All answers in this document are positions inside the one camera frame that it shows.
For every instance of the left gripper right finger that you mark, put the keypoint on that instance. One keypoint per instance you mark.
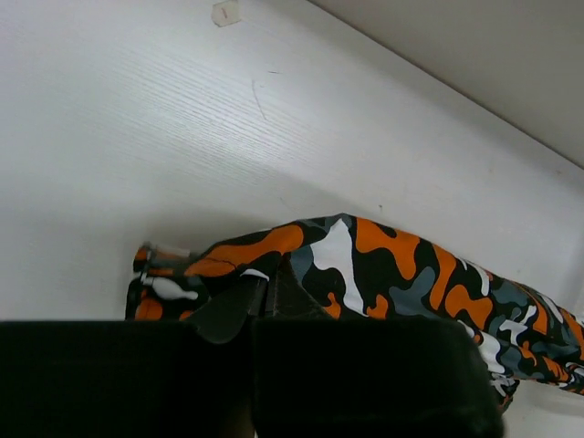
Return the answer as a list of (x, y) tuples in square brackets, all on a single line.
[(315, 376)]

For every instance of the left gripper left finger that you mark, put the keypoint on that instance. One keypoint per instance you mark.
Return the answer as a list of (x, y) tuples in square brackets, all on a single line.
[(165, 378)]

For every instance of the camouflage patterned shorts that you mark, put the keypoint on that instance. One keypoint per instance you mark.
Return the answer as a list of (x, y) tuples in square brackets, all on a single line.
[(353, 267)]

